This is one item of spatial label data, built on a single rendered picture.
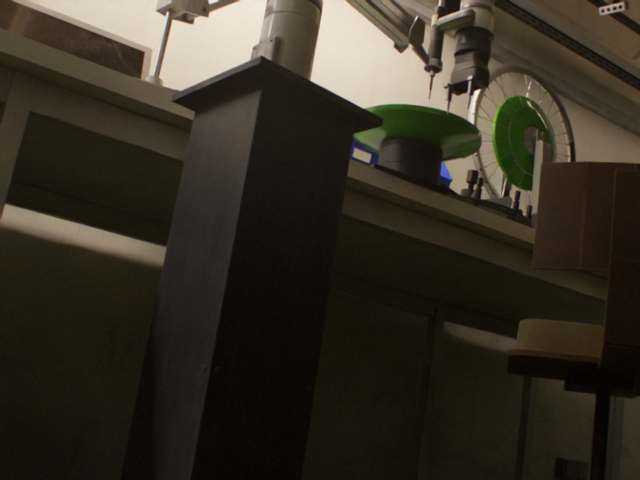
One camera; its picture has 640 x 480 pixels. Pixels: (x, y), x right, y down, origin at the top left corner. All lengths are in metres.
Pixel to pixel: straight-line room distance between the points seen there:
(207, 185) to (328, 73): 1.75
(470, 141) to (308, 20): 0.63
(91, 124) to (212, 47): 1.25
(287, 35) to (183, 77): 1.34
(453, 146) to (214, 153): 0.75
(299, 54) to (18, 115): 0.49
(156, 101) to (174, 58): 1.15
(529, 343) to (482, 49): 0.59
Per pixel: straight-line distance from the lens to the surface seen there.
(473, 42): 1.60
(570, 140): 2.77
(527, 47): 3.62
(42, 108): 1.41
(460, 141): 1.75
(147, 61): 2.06
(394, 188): 1.65
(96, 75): 1.39
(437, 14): 2.17
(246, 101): 1.12
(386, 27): 1.99
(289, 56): 1.22
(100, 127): 1.43
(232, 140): 1.12
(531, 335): 1.44
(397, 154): 1.71
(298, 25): 1.24
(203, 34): 2.63
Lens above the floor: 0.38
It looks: 14 degrees up
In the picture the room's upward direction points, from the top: 9 degrees clockwise
